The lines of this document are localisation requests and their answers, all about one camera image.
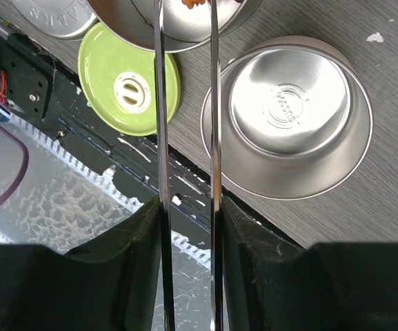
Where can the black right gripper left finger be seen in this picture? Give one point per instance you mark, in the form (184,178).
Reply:
(108,283)

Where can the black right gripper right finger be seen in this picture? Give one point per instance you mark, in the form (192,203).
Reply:
(272,284)

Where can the small steel bowl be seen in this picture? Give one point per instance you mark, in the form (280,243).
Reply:
(296,120)

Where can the green round lid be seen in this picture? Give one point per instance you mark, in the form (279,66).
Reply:
(118,80)

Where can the large round steel tin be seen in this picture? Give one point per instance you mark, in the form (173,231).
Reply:
(184,28)

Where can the round steel lid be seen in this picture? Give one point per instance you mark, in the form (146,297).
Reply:
(61,19)

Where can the orange food piece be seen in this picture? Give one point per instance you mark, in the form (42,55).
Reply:
(192,3)

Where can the white cable duct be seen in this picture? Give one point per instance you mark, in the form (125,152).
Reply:
(60,203)

